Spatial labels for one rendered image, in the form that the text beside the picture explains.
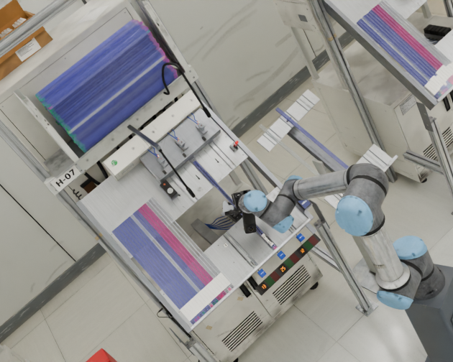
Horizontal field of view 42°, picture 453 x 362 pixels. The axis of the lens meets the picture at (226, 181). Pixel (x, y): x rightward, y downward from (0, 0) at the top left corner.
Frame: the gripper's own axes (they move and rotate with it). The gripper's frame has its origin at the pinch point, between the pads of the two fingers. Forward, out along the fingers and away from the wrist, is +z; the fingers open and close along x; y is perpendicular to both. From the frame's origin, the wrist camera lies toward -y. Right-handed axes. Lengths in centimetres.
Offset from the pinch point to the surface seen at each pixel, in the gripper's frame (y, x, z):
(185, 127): 39.9, 13.2, 11.5
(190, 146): 31.1, 13.2, 9.9
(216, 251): -14.1, 11.1, 7.7
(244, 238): -11.1, -1.0, 6.8
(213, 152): 27.6, 3.3, 14.3
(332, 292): -49, -52, 64
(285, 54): 115, -96, 189
